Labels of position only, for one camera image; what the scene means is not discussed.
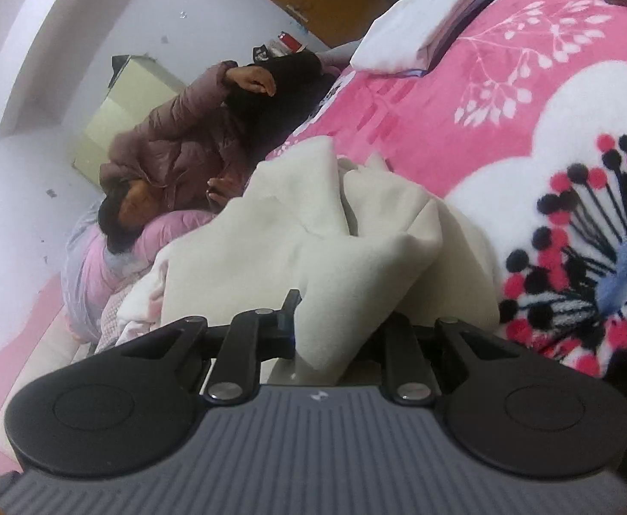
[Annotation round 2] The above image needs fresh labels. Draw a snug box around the yellow-green wardrobe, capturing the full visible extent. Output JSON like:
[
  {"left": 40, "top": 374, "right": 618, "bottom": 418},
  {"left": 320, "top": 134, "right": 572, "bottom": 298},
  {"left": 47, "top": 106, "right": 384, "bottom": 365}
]
[{"left": 73, "top": 55, "right": 184, "bottom": 185}]

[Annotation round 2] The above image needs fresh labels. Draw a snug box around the beige zip-up jacket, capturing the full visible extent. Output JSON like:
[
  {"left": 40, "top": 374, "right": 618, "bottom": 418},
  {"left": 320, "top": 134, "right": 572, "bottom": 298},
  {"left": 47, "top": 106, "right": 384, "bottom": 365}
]
[{"left": 161, "top": 136, "right": 498, "bottom": 386}]

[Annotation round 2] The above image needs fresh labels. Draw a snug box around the white padded headboard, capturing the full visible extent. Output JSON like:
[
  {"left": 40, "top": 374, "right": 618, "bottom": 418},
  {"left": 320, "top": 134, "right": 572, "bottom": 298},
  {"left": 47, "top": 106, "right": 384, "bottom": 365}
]
[{"left": 0, "top": 277, "right": 90, "bottom": 475}]

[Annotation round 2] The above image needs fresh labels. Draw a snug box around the person in mauve puffer coat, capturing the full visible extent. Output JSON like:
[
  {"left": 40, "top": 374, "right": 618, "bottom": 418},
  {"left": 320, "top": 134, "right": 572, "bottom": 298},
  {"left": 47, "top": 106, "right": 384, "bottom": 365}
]
[{"left": 98, "top": 50, "right": 348, "bottom": 254}]

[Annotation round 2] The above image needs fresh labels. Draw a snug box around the pink checkered knit blanket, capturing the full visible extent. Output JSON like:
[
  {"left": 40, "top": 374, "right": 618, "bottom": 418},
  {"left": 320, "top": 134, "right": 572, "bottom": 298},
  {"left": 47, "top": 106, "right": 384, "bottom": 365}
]
[{"left": 95, "top": 290, "right": 127, "bottom": 354}]

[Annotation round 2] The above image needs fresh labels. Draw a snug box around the folded white towel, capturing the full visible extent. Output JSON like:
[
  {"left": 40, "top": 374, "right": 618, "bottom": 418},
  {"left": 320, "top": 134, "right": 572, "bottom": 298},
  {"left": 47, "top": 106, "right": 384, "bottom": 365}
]
[{"left": 351, "top": 0, "right": 493, "bottom": 76}]

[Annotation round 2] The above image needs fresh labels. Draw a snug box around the pink grey rolled duvet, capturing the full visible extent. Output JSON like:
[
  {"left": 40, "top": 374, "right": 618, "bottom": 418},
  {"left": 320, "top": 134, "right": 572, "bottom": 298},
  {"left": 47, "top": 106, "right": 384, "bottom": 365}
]
[{"left": 61, "top": 203, "right": 215, "bottom": 343}]

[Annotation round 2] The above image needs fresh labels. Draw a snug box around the pink floral bed blanket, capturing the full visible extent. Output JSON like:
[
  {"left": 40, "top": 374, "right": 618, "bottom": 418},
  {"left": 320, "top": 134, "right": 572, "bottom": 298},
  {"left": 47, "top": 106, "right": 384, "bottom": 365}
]
[{"left": 289, "top": 0, "right": 627, "bottom": 377}]

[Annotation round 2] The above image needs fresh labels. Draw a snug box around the cream fleece garment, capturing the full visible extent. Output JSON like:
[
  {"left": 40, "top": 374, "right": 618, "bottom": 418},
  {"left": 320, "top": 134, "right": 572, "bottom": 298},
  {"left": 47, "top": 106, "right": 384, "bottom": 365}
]
[{"left": 115, "top": 264, "right": 167, "bottom": 345}]

